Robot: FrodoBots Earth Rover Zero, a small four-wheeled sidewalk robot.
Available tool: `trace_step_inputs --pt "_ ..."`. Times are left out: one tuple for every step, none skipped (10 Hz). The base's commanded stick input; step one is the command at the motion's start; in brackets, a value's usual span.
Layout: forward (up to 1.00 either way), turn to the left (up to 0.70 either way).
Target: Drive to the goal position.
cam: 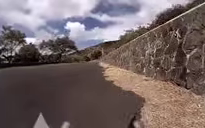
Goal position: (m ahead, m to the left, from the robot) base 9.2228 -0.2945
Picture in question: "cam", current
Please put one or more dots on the white painted road marking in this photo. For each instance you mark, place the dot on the white painted road marking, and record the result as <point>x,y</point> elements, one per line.
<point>40,122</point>

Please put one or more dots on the bushes above wall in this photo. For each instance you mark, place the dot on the bushes above wall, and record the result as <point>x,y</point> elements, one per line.
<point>163,16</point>

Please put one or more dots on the dark grey asphalt road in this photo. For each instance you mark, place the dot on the dark grey asphalt road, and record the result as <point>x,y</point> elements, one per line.
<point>63,90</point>

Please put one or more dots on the dry gravel verge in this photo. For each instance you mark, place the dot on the dry gravel verge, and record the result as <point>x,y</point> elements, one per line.
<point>163,103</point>

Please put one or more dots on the robot's own part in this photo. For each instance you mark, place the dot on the robot's own part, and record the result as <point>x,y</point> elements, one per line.
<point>65,125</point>

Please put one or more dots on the row of trees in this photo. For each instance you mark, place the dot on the row of trees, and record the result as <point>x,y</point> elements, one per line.
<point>26,50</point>

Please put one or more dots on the dark stone retaining wall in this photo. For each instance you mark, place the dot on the dark stone retaining wall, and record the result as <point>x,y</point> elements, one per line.
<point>176,50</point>

